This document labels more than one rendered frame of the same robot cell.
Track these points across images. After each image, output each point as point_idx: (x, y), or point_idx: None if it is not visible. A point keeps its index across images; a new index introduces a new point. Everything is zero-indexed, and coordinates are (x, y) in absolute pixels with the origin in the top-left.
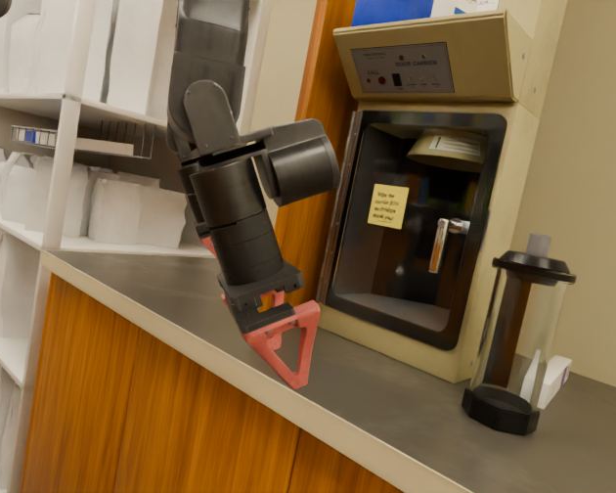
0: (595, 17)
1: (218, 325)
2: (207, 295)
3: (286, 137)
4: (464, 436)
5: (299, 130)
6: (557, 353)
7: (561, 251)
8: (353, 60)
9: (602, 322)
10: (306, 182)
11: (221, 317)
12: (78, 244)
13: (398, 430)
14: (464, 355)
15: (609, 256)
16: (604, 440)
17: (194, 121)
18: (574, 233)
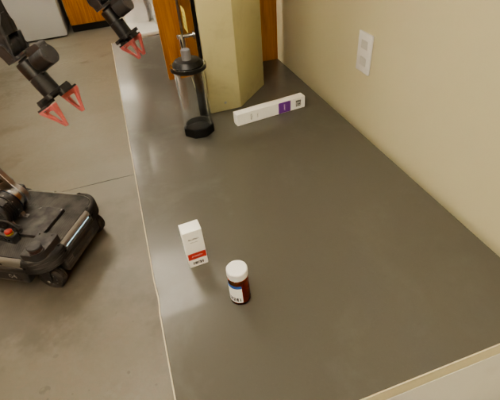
0: None
1: (139, 86)
2: (159, 65)
3: (30, 51)
4: (166, 138)
5: (32, 48)
6: (328, 88)
7: (325, 19)
8: None
9: (339, 69)
10: (40, 65)
11: (147, 81)
12: (142, 29)
13: (141, 136)
14: (214, 100)
15: (340, 24)
16: (237, 141)
17: (1, 56)
18: (328, 5)
